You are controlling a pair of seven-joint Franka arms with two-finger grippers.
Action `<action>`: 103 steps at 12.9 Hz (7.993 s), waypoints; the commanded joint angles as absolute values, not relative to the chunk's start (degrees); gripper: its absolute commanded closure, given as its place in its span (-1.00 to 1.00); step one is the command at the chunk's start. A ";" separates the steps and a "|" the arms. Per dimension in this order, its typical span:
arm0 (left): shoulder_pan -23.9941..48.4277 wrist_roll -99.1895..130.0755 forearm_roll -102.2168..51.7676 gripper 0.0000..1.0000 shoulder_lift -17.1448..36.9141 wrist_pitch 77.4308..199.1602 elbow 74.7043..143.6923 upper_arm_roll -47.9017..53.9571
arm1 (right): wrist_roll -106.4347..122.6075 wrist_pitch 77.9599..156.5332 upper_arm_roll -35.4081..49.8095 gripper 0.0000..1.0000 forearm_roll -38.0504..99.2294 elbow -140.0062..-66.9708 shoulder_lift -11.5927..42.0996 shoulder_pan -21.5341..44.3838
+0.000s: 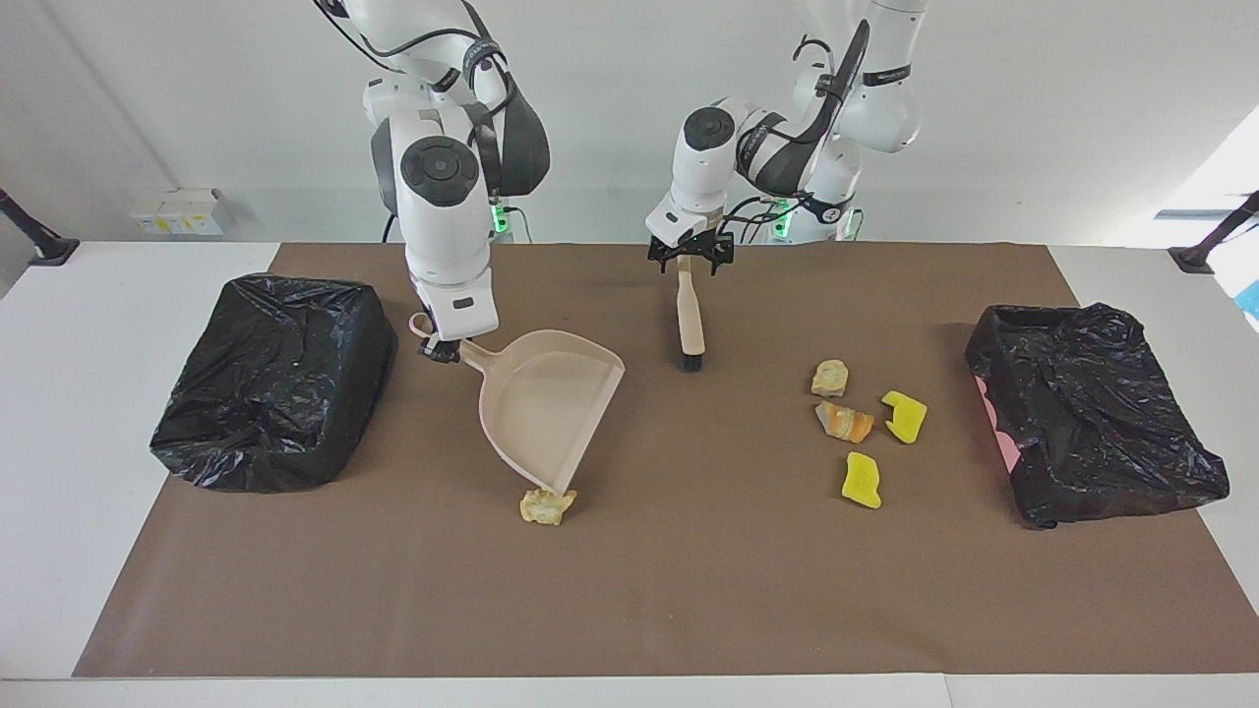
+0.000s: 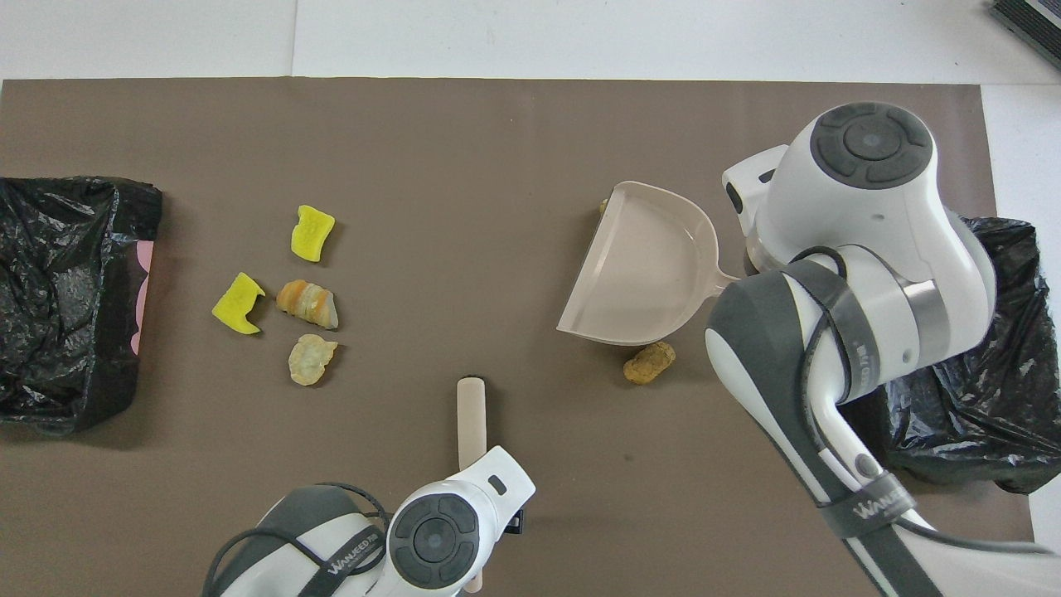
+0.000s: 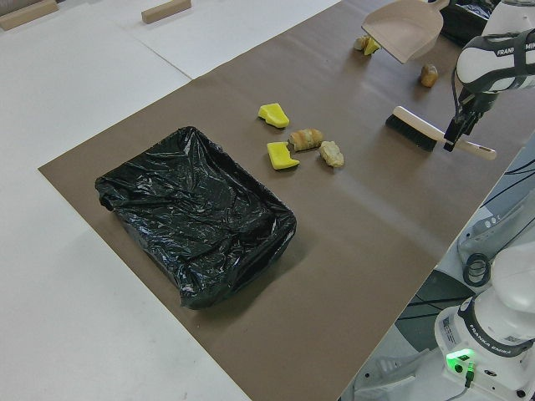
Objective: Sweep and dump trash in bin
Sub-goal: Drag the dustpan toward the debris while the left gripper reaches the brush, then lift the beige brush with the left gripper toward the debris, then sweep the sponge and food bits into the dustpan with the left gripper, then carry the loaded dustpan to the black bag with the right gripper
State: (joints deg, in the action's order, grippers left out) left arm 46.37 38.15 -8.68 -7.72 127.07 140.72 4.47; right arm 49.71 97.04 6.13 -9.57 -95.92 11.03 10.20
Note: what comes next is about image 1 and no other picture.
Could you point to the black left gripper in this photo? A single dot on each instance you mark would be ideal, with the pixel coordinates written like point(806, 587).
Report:
point(693, 244)

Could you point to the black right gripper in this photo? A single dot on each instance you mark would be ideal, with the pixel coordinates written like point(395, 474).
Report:
point(443, 343)

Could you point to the beige brush with black bristles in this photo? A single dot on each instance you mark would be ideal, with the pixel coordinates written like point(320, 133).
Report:
point(690, 324)

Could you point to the beige plastic dustpan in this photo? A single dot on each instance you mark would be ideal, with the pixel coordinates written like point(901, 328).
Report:
point(541, 403)

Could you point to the pale beige foam chunk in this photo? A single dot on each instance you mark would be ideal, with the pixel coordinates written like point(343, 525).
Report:
point(831, 379)

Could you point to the tan ridged foam piece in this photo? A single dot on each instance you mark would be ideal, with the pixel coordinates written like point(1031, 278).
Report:
point(546, 506)

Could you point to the orange striped foam piece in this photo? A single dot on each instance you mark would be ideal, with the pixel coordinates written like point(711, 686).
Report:
point(846, 423)

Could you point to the notched yellow sponge piece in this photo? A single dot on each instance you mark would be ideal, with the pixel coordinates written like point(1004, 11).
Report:
point(905, 418)

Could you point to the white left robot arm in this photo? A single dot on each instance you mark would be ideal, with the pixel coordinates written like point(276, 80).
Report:
point(703, 167)

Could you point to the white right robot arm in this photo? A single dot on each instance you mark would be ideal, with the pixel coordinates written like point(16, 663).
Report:
point(443, 216)

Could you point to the black bag lined pink bin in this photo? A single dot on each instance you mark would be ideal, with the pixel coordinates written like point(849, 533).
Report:
point(1092, 423)

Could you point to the brown table mat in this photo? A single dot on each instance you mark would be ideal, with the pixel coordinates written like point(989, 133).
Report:
point(689, 590)

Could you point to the blue object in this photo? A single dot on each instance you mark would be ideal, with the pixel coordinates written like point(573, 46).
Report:
point(1249, 300)

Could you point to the white wall socket box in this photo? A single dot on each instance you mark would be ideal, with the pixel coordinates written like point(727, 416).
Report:
point(177, 211)

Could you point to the black camera stand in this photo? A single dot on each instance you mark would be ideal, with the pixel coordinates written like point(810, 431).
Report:
point(1195, 258)
point(54, 251)

